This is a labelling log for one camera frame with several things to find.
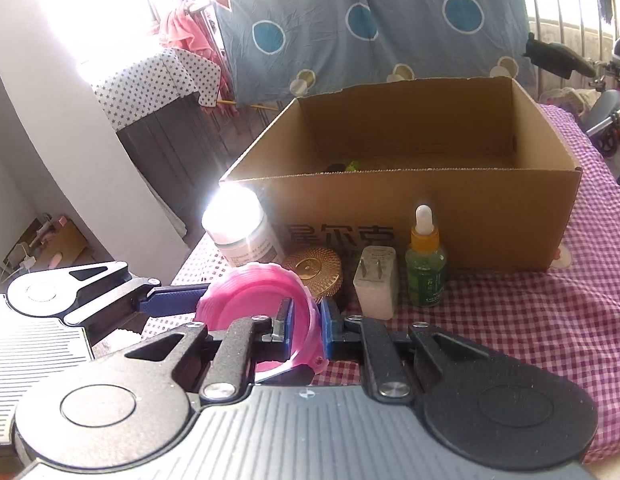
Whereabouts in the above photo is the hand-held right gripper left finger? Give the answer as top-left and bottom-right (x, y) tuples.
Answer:
(122, 297), (297, 403)

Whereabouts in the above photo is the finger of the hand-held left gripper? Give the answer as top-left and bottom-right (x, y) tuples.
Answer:
(62, 261), (211, 328)

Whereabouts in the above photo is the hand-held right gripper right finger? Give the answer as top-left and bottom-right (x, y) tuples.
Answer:
(320, 300), (491, 402)

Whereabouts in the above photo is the pink plastic lid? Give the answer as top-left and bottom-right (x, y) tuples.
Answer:
(195, 265), (325, 373)

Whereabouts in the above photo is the brown cardboard box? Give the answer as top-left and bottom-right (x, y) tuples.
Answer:
(220, 76), (583, 273)

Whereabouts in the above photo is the black jar with gold lid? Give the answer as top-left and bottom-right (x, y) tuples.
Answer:
(282, 247), (343, 306)

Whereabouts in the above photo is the white charger plug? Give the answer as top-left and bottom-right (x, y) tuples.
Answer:
(353, 246), (398, 321)

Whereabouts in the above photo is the white pill bottle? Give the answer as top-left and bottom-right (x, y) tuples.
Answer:
(202, 182), (285, 268)

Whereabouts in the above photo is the green dropper bottle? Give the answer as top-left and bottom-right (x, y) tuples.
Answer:
(406, 204), (448, 307)

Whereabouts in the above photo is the dark grey cabinet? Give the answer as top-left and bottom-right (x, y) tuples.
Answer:
(117, 92), (271, 241)

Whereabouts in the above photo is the purple checked tablecloth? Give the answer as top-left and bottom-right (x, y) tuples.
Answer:
(140, 105), (620, 461)

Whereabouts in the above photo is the white star-print cloth cover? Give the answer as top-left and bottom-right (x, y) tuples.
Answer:
(92, 49), (221, 131)

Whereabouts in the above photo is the pink hanging garment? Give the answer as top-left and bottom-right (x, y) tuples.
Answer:
(157, 0), (231, 106)

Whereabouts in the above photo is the blue sheet with circles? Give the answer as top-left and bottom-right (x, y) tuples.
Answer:
(212, 0), (538, 111)

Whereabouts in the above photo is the grey blue stroller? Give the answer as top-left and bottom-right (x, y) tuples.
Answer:
(585, 87), (620, 158)

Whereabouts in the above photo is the metal window railing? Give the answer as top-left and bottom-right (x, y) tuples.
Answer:
(515, 0), (620, 101)

